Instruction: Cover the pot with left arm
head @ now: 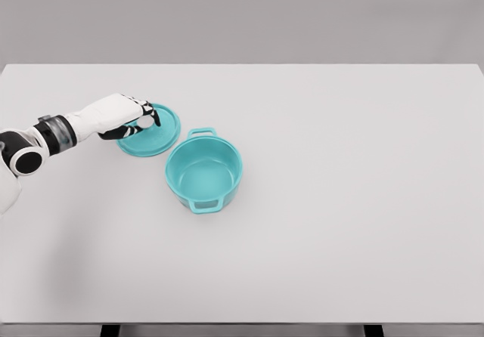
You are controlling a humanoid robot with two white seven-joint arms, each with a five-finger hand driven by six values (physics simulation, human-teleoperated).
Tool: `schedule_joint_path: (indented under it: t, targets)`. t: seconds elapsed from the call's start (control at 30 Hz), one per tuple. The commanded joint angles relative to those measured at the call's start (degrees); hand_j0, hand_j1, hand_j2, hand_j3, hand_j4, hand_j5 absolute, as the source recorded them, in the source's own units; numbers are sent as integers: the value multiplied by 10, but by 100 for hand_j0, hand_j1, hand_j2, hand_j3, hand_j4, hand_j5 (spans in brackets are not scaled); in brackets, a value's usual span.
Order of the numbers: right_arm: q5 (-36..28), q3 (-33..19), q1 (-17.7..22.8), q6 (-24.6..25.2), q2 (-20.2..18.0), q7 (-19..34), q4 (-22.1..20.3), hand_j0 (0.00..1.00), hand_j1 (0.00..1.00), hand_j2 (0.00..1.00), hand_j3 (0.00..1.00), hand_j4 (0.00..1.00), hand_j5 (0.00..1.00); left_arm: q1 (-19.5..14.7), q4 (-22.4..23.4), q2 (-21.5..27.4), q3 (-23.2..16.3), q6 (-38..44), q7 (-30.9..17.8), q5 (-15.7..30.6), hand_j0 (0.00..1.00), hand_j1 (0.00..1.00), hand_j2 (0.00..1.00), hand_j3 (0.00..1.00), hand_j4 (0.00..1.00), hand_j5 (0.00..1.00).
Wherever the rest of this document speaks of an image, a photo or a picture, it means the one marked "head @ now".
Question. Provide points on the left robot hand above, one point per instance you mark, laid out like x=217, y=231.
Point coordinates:
x=113, y=112

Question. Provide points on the teal pot lid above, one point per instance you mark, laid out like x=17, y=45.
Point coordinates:
x=159, y=140

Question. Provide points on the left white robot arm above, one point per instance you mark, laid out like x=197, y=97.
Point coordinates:
x=34, y=144

